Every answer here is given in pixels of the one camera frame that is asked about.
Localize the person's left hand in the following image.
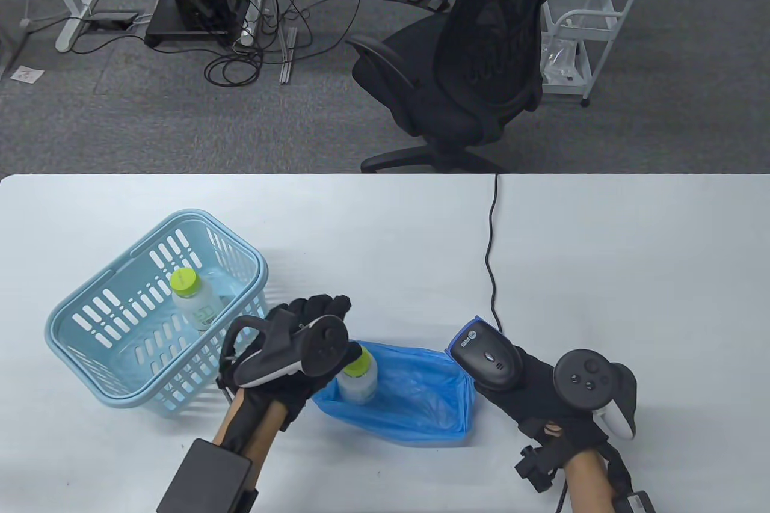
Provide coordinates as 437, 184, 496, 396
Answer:
217, 295, 362, 433

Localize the person's right hand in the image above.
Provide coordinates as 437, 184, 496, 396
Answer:
478, 349, 609, 455

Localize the black and white controller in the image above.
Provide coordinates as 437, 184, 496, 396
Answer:
553, 349, 638, 440
233, 315, 350, 387

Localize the black barcode scanner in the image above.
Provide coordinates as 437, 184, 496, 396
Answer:
445, 315, 525, 395

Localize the green-capped coconut water bottle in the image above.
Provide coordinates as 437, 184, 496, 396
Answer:
334, 342, 380, 405
168, 268, 221, 332

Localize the blue plastic bag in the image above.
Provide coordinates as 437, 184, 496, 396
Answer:
313, 342, 477, 447

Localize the person's left forearm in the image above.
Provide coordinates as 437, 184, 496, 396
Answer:
209, 398, 291, 468

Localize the person's right forearm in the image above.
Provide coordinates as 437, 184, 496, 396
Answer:
562, 448, 621, 513

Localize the light blue plastic basket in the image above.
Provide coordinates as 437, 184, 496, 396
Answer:
44, 209, 268, 416

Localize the black office chair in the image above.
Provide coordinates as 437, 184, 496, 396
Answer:
346, 0, 593, 174

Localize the clear plastic packet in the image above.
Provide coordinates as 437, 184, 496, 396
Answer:
540, 37, 589, 85

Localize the black tower stand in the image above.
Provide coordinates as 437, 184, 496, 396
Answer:
143, 0, 252, 48

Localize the black floor power box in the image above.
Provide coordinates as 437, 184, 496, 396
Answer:
83, 11, 140, 30

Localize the black glove cable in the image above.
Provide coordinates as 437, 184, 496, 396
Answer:
217, 315, 271, 402

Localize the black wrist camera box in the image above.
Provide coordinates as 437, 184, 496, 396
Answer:
612, 489, 654, 513
155, 440, 260, 513

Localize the aluminium rail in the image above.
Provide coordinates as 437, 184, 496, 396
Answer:
278, 26, 299, 84

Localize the tangle of black cables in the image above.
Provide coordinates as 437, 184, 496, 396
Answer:
203, 0, 386, 87

